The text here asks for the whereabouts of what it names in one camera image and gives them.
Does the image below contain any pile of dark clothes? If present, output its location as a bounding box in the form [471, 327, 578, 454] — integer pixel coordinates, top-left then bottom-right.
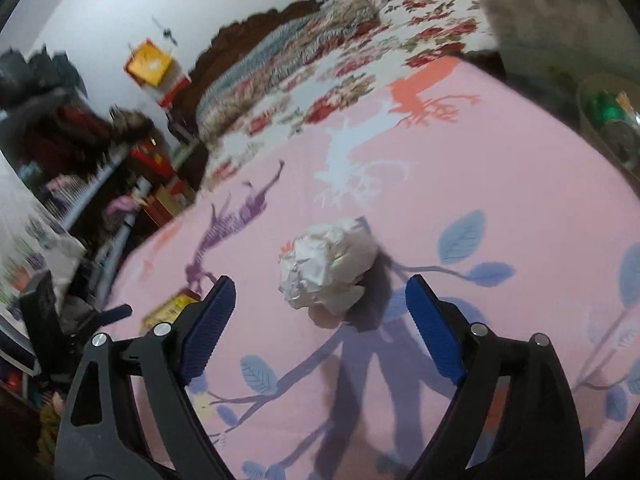
[0, 46, 157, 173]

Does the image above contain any striped quilt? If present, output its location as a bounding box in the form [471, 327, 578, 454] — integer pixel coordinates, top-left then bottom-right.
[196, 0, 383, 133]

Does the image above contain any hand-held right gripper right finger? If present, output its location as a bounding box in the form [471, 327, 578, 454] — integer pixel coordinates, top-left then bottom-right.
[405, 274, 586, 480]

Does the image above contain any white paper ball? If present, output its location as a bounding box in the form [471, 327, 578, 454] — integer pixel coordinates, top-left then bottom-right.
[278, 217, 379, 317]

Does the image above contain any dark wooden headboard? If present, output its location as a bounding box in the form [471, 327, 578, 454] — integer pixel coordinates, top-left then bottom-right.
[167, 0, 323, 191]

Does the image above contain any clear storage box blue lid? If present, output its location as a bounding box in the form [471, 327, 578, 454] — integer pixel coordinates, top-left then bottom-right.
[445, 0, 636, 78]

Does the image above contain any yellow packet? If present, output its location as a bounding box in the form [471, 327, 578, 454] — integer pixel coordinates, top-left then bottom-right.
[142, 289, 202, 332]

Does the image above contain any woven basket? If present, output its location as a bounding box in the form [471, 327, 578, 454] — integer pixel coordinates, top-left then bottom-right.
[575, 75, 640, 185]

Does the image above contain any yellow hanging box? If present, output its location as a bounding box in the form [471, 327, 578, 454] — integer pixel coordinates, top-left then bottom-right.
[124, 39, 174, 87]

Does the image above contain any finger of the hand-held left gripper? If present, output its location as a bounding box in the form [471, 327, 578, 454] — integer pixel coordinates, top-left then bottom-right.
[96, 304, 134, 327]

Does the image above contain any pink printed bed sheet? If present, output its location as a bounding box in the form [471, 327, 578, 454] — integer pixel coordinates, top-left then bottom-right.
[102, 55, 640, 480]

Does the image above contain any green packet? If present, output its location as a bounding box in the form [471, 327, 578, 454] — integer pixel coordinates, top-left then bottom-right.
[586, 90, 627, 127]

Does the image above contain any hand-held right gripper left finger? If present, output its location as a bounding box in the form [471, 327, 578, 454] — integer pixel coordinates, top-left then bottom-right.
[54, 275, 236, 480]

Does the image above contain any floral blanket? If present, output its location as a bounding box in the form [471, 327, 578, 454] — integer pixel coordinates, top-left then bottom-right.
[200, 0, 501, 196]

